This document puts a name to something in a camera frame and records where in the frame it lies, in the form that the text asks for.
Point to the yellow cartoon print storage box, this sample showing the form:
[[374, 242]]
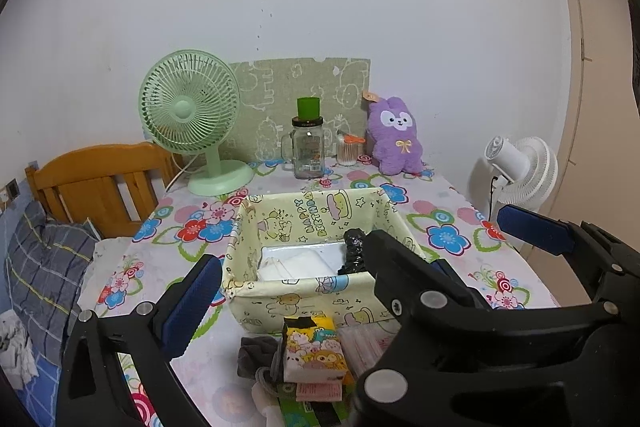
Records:
[[280, 302]]

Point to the grey plaid pillow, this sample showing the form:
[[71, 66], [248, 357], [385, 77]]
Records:
[[50, 267]]

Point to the white floor fan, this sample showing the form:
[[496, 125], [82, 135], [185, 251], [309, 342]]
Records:
[[525, 172]]

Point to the green desk fan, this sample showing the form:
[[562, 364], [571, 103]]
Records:
[[185, 109]]

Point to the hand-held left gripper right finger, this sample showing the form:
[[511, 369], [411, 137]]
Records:
[[447, 274]]

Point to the black crinkled plastic bag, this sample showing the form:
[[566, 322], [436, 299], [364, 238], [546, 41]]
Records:
[[352, 252]]

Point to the green wet wipes packet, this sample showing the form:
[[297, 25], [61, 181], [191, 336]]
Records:
[[295, 417]]

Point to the wooden bed headboard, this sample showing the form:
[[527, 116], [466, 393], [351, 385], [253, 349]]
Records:
[[85, 177]]

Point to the clear packet of pink masks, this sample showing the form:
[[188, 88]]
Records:
[[365, 347]]

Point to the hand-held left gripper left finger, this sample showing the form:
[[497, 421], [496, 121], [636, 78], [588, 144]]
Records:
[[187, 307]]

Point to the green cartoon printed board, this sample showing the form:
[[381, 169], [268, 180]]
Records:
[[300, 77]]

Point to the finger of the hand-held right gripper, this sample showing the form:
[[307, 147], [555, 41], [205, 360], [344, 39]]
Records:
[[532, 229], [400, 277]]

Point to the cotton swab container orange lid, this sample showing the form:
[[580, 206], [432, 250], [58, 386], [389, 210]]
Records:
[[348, 152]]

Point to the crumpled white cloth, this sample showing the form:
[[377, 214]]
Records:
[[17, 347]]

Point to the white plastic packet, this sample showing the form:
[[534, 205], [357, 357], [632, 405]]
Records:
[[305, 264]]

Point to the blue grid bedsheet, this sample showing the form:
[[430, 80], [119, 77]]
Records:
[[42, 402]]

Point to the green plastic cup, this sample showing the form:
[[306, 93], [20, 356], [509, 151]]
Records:
[[308, 108]]

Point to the glass jar mug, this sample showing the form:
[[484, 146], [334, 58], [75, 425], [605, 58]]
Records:
[[307, 152]]

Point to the purple plush rabbit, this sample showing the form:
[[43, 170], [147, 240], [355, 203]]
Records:
[[397, 142]]

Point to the small pink packet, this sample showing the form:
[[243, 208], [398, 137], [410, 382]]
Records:
[[320, 392]]

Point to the wall socket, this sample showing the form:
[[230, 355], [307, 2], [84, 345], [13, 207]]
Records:
[[12, 190]]

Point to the yellow cartoon tissue pack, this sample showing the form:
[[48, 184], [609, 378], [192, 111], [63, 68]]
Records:
[[312, 352]]

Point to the floral tablecloth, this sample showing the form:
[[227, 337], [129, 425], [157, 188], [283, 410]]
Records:
[[200, 227]]

